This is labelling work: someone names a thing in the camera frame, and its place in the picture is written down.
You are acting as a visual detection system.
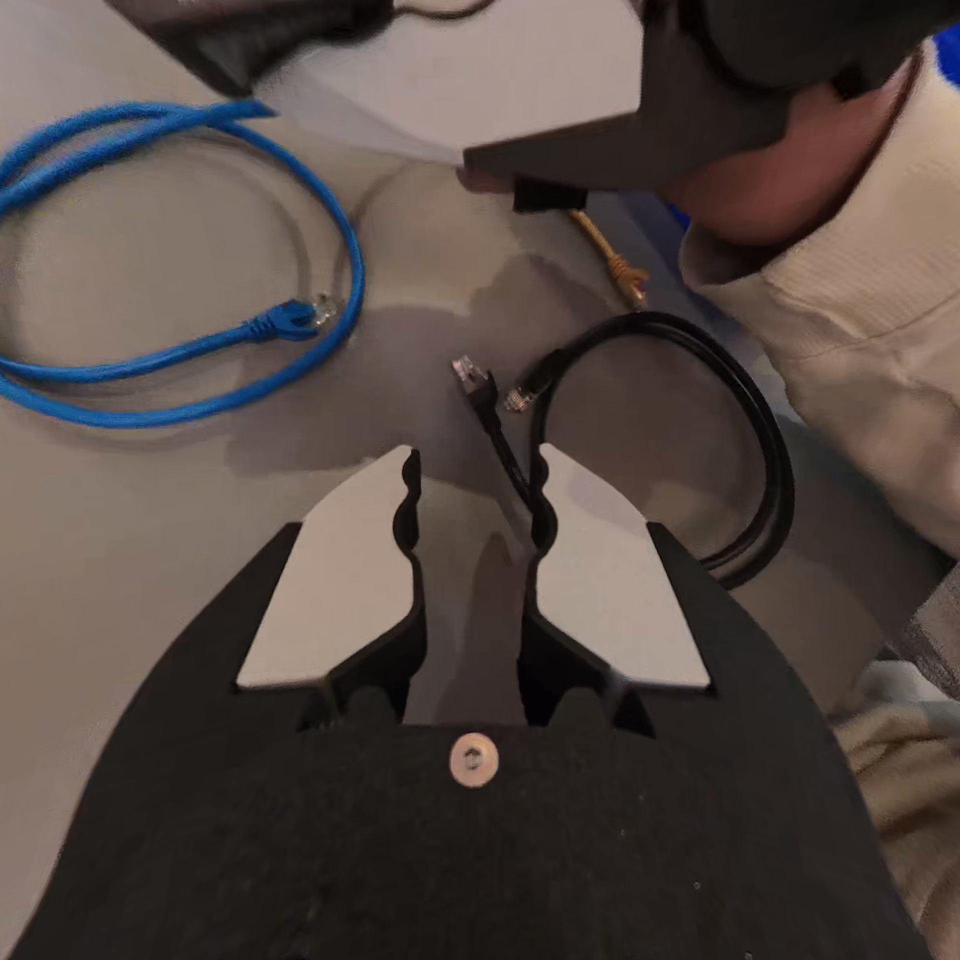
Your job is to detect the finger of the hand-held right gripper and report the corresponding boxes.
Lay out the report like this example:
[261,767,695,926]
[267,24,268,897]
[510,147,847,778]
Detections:
[252,0,649,166]

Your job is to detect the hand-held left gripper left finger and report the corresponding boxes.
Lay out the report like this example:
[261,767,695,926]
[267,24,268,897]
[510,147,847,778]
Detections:
[236,444,429,724]

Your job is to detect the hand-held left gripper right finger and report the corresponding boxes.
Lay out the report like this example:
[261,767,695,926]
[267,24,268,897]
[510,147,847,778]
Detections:
[518,441,711,724]

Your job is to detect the orange ethernet cable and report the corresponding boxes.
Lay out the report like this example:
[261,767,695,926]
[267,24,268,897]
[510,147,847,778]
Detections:
[567,207,652,310]

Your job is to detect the black ethernet cable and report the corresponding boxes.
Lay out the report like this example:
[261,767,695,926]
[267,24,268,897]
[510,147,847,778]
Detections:
[450,309,796,589]

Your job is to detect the black ethernet port adapter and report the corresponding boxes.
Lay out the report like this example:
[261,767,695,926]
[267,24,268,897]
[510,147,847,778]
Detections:
[108,0,397,97]

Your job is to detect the blue ethernet cable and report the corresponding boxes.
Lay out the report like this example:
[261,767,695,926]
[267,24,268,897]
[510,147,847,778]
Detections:
[0,101,367,430]

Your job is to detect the person's right forearm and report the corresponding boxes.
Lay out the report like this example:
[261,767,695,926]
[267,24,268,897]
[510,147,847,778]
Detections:
[678,45,960,559]

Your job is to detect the person's right hand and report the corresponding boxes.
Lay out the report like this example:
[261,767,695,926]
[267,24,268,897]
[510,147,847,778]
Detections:
[458,68,919,250]

